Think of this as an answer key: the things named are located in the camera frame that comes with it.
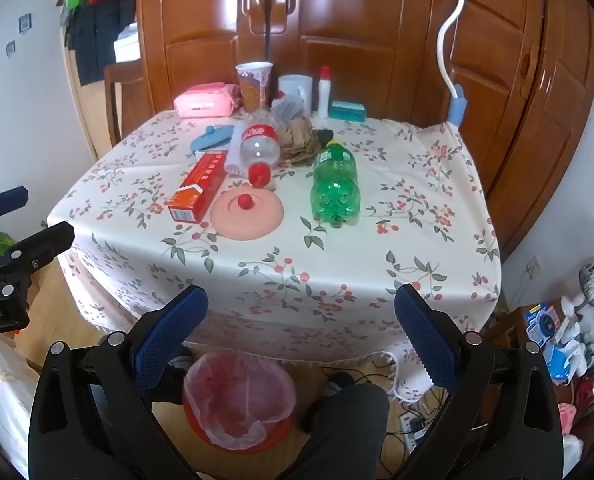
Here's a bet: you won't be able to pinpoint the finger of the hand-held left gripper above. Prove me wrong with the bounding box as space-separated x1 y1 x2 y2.
0 221 76 306
0 186 30 225

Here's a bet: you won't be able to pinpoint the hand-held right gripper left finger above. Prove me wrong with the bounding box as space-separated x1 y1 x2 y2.
28 285 210 480

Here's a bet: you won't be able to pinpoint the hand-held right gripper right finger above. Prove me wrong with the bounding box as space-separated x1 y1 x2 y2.
394 282 564 480

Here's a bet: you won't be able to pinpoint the orange bin with pink bag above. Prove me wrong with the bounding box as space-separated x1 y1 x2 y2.
182 352 298 448

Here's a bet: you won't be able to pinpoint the pink round lid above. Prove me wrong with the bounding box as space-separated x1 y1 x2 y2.
210 187 284 242

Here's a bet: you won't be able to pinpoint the red cardboard box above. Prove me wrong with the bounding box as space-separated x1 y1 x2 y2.
167 151 230 224

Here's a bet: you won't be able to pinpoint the green plastic bottle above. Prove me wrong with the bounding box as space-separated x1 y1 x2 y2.
311 140 360 228

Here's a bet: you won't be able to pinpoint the blue silicone lid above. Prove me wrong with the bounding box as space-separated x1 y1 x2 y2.
190 124 236 153

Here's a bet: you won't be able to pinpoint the clear plastic bottle red label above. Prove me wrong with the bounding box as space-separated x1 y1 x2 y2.
239 112 282 188

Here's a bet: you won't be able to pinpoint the person's shoe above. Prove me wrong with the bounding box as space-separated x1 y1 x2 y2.
322 371 360 401
164 355 195 403

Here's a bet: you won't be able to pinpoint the white power strip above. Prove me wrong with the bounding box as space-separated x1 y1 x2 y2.
399 412 428 448

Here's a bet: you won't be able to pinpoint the white plastic bag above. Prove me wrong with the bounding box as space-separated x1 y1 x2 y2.
0 335 42 478

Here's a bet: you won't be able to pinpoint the blue printed box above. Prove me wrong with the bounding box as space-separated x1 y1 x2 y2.
522 302 562 348

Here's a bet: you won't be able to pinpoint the person's dark trouser leg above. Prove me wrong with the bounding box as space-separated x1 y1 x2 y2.
282 382 390 480

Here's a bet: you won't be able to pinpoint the floral tablecloth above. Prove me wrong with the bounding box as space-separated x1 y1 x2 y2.
47 110 502 403

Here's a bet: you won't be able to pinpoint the white and blue plastic toy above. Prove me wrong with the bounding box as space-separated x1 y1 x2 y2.
549 295 594 381

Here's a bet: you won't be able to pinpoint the wooden chair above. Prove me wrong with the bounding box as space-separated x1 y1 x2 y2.
103 62 150 148

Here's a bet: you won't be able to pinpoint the dark hanging clothes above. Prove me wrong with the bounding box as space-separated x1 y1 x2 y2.
64 0 138 86

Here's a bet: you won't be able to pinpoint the white box behind chair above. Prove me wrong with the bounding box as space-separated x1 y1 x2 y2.
113 25 140 64

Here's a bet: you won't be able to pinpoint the pink wet wipes pack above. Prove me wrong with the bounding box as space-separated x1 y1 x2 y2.
173 82 238 118

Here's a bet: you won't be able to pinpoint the crumpled brown paper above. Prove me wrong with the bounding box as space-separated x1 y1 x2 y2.
277 116 322 166

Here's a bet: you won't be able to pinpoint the teal box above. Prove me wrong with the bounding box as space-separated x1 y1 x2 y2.
328 100 368 122

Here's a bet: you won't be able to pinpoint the crumpled clear plastic wrapper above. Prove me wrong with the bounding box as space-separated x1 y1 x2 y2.
271 95 302 121

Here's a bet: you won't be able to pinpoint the patterned paper cup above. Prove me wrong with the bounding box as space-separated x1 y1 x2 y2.
235 62 274 112

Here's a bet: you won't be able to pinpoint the white bottle with red cap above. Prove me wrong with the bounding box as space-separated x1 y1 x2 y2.
317 66 334 118

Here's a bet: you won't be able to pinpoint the white mug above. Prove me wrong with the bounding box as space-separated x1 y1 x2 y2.
278 75 314 116

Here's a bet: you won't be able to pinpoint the wooden wardrobe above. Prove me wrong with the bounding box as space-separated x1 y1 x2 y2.
134 0 594 261

